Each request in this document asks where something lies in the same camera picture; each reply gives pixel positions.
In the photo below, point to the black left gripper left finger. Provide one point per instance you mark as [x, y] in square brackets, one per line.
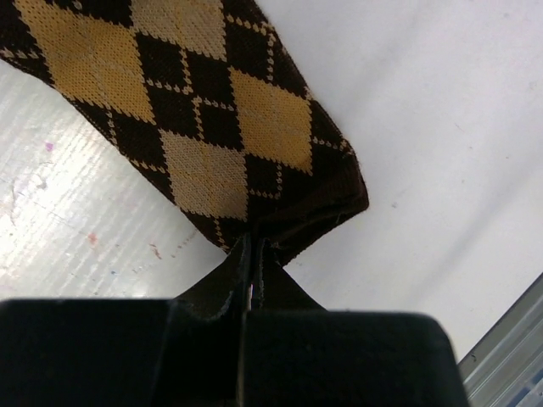
[128, 352]

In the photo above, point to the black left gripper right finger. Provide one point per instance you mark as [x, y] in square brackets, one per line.
[296, 354]

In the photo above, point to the brown tan argyle sock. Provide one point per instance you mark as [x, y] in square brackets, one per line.
[203, 99]

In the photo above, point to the aluminium table frame rail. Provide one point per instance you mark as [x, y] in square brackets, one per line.
[504, 369]

